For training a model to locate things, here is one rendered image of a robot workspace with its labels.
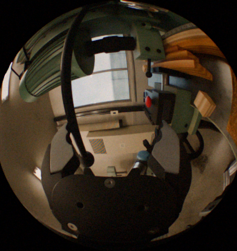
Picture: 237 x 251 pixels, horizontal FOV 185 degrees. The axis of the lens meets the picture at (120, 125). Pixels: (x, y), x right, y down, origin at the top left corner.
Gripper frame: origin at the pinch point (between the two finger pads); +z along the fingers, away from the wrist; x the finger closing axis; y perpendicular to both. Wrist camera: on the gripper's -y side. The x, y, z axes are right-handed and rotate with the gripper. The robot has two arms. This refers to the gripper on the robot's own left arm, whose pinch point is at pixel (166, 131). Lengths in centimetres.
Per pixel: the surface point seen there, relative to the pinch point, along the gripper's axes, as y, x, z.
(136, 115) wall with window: 25, -112, -37
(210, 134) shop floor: 80, 1, 27
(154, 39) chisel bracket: -34.1, 14.7, 27.6
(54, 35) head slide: -60, 18, 22
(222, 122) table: -18.8, 30.3, 18.7
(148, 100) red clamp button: -28.5, 15.7, 10.8
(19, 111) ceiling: -181, -20, -60
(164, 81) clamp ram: -25.3, 12.1, 18.4
